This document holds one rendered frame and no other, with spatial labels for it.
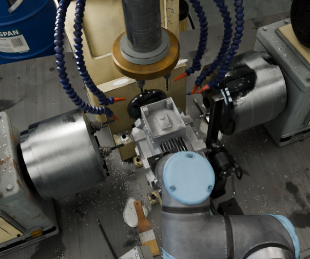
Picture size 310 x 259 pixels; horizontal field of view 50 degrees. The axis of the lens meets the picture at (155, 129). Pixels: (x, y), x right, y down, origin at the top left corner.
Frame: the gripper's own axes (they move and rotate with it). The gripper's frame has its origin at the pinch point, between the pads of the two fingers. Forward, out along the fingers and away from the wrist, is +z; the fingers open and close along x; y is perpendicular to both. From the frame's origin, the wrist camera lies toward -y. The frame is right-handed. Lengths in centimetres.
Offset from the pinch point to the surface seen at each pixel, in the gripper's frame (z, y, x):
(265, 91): 2.2, 13.2, -39.0
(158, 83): 13.8, 28.1, -10.9
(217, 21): 177, 91, -113
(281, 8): 172, 83, -170
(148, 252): -6.1, -15.8, 11.2
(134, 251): -7.4, -13.9, 14.3
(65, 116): 7.2, 26.5, 20.3
